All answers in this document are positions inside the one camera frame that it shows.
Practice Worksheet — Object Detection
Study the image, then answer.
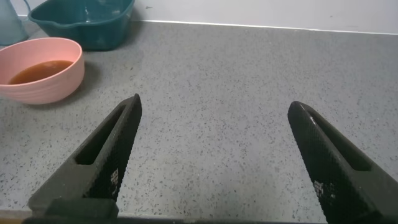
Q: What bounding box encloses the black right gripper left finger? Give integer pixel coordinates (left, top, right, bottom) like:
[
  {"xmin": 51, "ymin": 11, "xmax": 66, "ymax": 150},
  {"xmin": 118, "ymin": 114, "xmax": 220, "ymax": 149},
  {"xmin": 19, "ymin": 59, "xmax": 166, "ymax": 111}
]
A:
[{"xmin": 27, "ymin": 93, "xmax": 143, "ymax": 219}]

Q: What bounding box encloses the clear blue ribbed cup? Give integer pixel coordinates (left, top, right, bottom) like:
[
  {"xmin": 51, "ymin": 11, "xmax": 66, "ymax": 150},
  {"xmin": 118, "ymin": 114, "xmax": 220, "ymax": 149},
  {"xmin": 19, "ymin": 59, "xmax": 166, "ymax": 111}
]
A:
[{"xmin": 0, "ymin": 0, "xmax": 32, "ymax": 47}]

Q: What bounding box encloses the pink round bowl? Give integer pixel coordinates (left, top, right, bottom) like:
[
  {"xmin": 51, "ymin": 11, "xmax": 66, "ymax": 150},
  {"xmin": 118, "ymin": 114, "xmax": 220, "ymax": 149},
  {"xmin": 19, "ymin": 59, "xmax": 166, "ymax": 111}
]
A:
[{"xmin": 0, "ymin": 37, "xmax": 86, "ymax": 105}]

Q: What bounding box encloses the reddish brown liquid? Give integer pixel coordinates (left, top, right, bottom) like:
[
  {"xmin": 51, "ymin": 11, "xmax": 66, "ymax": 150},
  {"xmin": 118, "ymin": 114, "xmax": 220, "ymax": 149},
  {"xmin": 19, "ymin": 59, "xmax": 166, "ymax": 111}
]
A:
[{"xmin": 8, "ymin": 60, "xmax": 75, "ymax": 85}]

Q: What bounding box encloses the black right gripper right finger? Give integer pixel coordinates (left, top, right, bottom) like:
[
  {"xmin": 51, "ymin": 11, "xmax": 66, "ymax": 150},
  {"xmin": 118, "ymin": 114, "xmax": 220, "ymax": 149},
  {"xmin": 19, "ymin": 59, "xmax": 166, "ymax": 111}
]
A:
[{"xmin": 287, "ymin": 100, "xmax": 398, "ymax": 224}]

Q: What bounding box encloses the teal square plastic basin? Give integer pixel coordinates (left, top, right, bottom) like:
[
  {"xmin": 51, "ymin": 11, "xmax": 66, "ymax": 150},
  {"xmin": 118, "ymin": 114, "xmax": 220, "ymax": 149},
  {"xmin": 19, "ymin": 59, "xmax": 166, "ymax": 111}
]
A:
[{"xmin": 27, "ymin": 0, "xmax": 136, "ymax": 52}]

